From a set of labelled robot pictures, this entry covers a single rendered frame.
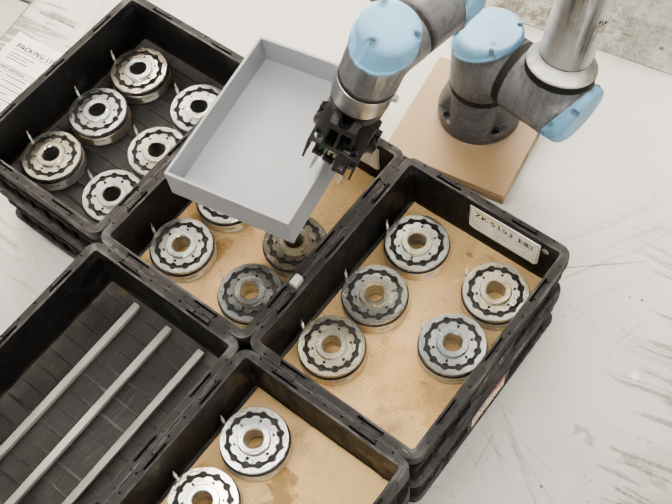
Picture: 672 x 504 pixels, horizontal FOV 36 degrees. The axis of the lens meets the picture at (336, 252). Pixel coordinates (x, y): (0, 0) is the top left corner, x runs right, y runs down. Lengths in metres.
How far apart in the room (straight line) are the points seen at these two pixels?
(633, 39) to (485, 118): 1.25
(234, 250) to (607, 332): 0.62
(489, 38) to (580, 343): 0.52
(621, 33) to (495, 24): 1.31
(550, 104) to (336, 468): 0.66
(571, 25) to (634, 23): 1.47
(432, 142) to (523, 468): 0.61
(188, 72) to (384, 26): 0.81
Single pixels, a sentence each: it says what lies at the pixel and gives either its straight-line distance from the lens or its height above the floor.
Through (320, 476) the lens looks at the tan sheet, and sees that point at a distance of 1.53.
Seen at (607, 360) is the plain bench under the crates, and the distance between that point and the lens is 1.75.
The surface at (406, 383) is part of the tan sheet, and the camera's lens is 1.57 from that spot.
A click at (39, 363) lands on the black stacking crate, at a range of 1.69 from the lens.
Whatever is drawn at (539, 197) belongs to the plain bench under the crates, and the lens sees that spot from 1.88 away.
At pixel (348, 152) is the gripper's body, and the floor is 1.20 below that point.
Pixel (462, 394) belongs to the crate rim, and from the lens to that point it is 1.46.
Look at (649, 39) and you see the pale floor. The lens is 3.06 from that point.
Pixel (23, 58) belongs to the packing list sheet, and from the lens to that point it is 2.21.
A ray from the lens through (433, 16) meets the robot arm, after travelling 1.21.
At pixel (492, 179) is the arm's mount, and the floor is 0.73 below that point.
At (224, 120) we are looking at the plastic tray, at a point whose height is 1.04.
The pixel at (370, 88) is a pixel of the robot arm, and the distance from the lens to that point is 1.20.
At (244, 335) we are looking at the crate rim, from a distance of 1.51.
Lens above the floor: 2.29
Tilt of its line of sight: 61 degrees down
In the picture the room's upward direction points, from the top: 8 degrees counter-clockwise
